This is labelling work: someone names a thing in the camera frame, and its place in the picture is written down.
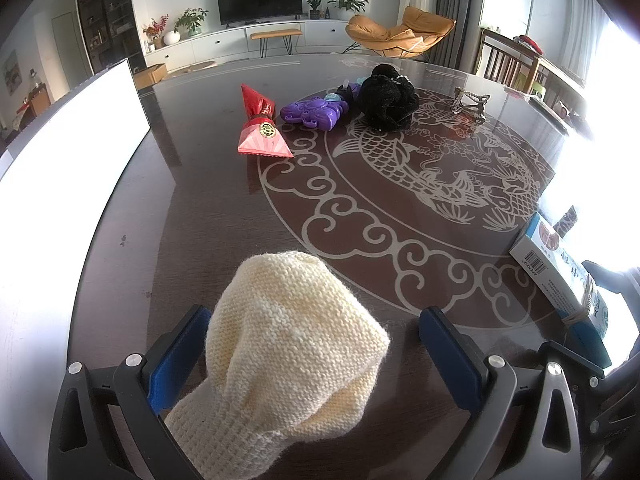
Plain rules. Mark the red candy packet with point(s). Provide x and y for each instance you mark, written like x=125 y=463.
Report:
x=262 y=135

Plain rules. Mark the purple plastic toy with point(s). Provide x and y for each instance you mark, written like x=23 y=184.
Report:
x=312 y=112

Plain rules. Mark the black flat television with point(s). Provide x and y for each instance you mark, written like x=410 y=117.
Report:
x=260 y=0

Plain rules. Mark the green potted plant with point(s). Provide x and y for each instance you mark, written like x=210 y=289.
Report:
x=191 y=20

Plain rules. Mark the framed wall picture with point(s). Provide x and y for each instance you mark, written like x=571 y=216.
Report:
x=12 y=75

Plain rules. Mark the small potted plant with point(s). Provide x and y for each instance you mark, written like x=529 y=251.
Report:
x=314 y=7

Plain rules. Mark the dark patterned glossy desktop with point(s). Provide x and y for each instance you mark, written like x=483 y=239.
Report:
x=225 y=240

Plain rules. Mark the large white board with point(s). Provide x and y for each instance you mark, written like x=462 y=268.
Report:
x=65 y=160

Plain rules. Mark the metallic hair clip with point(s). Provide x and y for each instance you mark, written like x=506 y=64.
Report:
x=470 y=102

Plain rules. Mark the grey curtain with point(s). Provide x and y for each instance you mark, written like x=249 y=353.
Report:
x=460 y=5

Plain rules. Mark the black fluffy hat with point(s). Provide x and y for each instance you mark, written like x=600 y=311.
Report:
x=385 y=100

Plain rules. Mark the red item on table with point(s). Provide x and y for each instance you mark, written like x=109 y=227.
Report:
x=531 y=43

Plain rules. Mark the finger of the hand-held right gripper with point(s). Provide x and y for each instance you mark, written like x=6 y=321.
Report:
x=590 y=347
x=612 y=277

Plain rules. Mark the white and blue medicine box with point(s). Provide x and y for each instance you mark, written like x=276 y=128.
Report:
x=545 y=260

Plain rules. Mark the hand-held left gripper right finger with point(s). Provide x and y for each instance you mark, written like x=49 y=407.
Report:
x=450 y=355

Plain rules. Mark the white interior door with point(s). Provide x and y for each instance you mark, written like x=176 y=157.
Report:
x=70 y=50

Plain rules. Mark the orange lounge chair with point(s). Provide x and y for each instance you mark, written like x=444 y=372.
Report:
x=395 y=35

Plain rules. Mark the dark display cabinet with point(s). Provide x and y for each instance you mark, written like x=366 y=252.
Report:
x=107 y=15

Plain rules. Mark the large leafy potted plant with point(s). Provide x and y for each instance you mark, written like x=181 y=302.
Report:
x=346 y=0

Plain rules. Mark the wooden bench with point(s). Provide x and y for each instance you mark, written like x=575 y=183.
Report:
x=275 y=34

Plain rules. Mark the small brown patterned item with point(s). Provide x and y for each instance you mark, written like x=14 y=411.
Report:
x=566 y=220

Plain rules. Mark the white round vase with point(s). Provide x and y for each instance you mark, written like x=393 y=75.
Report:
x=171 y=37

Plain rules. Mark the cardboard box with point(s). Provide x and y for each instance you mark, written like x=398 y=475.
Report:
x=150 y=75

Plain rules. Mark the red flower bouquet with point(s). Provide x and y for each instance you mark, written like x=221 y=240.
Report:
x=155 y=27

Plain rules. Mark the wooden dining chair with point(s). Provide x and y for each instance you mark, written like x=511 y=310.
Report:
x=505 y=57

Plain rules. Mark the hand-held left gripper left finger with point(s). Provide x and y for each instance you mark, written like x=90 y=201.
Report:
x=170 y=365

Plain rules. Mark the white television cabinet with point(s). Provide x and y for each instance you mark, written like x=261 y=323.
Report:
x=220 y=42

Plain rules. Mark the cream knitted hat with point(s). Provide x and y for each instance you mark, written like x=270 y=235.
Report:
x=280 y=340

